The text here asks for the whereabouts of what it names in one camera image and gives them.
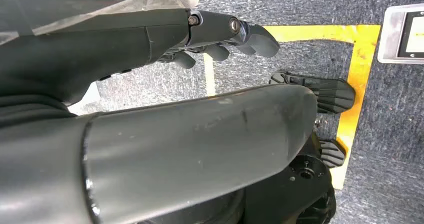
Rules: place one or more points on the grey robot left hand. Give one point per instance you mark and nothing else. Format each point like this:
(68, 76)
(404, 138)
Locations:
(99, 47)

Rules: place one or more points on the black ridged robot foot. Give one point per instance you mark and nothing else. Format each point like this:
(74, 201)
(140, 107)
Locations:
(331, 93)

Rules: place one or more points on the yellow floor tape marking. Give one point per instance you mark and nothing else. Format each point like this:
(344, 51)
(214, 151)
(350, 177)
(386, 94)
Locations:
(361, 67)

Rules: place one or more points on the metal floor plate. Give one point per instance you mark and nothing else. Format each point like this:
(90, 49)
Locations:
(391, 34)

